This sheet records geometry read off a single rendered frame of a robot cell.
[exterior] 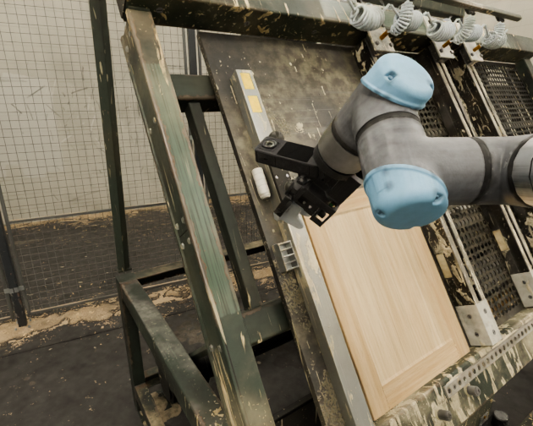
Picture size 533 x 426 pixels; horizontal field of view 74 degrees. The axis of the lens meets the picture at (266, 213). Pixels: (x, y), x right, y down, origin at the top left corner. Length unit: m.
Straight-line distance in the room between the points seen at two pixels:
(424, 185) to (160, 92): 0.66
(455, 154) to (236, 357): 0.55
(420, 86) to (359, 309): 0.68
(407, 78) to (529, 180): 0.16
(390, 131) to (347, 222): 0.65
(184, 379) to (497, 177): 1.05
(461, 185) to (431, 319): 0.82
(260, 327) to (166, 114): 0.54
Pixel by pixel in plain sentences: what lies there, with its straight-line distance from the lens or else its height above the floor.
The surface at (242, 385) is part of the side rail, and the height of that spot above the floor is 1.09.
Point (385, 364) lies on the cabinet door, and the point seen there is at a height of 0.97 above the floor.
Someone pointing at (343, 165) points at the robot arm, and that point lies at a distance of 0.50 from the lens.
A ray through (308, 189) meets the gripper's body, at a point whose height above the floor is 1.49.
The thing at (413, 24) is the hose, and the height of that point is 1.85.
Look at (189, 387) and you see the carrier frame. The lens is 1.22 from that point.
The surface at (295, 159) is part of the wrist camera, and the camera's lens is 0.55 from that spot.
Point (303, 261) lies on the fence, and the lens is 0.88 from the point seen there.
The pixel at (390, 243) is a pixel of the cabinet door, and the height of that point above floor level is 1.21.
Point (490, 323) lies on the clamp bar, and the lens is 1.32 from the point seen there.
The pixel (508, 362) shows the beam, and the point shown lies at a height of 0.85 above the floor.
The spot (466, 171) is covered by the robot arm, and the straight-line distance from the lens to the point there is 0.41.
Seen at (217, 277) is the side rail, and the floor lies 1.27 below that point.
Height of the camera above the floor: 1.63
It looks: 18 degrees down
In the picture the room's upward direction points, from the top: straight up
